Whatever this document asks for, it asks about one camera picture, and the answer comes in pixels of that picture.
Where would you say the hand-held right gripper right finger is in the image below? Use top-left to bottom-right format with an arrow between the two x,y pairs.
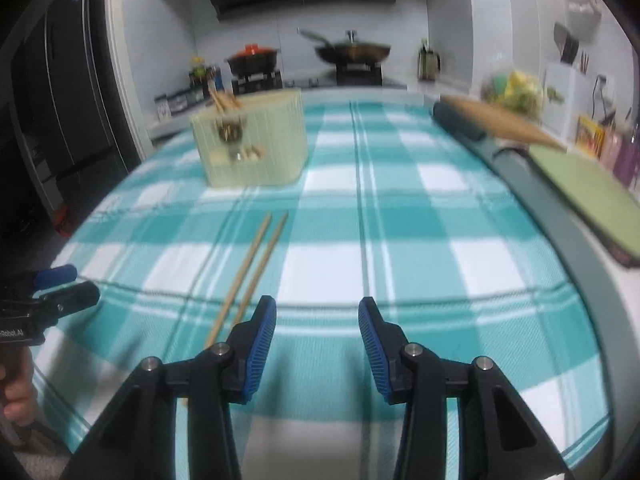
358,296 -> 573,480

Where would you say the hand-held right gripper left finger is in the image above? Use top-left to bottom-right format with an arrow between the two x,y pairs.
60,296 -> 278,480

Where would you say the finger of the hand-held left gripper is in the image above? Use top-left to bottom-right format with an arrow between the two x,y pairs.
30,281 -> 101,322
20,264 -> 78,293

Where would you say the cream utensil holder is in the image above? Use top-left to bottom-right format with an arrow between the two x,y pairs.
191,86 -> 309,188

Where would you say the person's left hand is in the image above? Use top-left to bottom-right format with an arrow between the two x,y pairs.
0,366 -> 37,418

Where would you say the teal white checked tablecloth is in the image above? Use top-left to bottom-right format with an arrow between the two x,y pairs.
35,100 -> 613,480

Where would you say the white kitchen counter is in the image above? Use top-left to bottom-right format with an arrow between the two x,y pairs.
147,85 -> 431,147

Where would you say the dark refrigerator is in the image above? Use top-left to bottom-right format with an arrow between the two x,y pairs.
0,0 -> 142,241

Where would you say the wooden cutting board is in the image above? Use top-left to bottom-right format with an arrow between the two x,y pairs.
442,94 -> 568,153

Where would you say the green cutting board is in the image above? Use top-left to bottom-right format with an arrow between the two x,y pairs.
527,142 -> 640,267

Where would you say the black gas stove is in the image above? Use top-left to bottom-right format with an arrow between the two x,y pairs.
230,62 -> 401,96

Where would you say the black cooking pot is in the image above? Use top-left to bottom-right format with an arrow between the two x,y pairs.
226,51 -> 280,77

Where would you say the black wok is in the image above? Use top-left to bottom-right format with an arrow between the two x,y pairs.
298,27 -> 392,66

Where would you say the yellow packet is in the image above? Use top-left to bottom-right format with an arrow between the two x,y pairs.
575,115 -> 606,159

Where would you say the glass wok lid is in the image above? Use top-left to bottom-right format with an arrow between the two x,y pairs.
322,30 -> 388,54

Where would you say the white knife block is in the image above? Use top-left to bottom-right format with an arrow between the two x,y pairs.
542,62 -> 597,141

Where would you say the pink bottle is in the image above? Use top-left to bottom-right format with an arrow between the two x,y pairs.
602,127 -> 624,164

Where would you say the purple bottle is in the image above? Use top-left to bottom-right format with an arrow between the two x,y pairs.
614,125 -> 640,186

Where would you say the grey spatula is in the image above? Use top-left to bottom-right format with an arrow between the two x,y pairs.
554,22 -> 572,57

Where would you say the glass pitcher with handle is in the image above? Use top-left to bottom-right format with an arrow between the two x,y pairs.
417,39 -> 442,81

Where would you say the black power cable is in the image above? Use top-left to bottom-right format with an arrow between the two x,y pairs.
592,79 -> 617,122

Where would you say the white wall shelf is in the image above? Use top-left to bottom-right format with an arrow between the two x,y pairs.
562,0 -> 604,36

